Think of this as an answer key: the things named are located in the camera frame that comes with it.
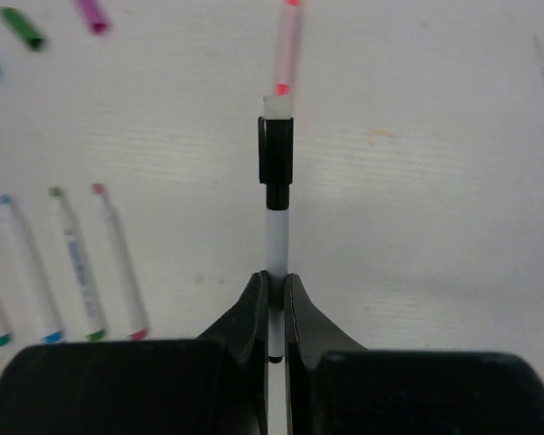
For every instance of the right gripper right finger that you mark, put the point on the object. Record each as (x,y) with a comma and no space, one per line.
(336,386)

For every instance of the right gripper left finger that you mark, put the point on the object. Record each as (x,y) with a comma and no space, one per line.
(215,383)

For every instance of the purple capped marker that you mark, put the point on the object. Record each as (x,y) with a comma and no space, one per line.
(131,293)

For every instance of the dark green capped marker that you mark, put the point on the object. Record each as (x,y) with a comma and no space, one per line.
(73,241)

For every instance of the blue capped white marker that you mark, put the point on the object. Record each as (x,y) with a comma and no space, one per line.
(31,273)

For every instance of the black capped white marker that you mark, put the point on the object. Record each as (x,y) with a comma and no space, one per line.
(275,172)

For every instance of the purple marker cap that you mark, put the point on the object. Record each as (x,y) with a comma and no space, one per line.
(93,15)

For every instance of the dark green marker cap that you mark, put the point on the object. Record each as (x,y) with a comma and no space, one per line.
(22,27)

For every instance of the pink pen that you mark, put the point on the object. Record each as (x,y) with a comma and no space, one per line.
(288,39)

